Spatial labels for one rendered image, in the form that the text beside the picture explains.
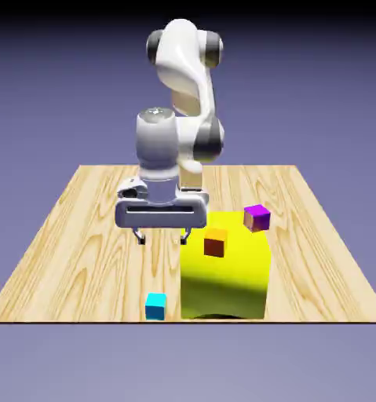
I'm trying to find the small cyan cube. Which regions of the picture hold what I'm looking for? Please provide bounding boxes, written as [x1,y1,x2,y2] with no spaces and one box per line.
[144,292,167,322]

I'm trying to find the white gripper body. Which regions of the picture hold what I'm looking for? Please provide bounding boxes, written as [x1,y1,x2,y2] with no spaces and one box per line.
[115,192,210,230]

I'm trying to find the small orange cube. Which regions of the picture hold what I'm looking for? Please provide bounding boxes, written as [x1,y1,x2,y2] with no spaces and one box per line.
[203,228,228,258]

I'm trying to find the small purple cube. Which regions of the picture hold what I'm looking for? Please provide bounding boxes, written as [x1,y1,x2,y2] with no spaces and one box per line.
[243,203,272,233]

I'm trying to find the large yellow box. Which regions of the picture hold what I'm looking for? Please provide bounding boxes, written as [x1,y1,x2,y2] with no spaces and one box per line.
[179,210,272,320]

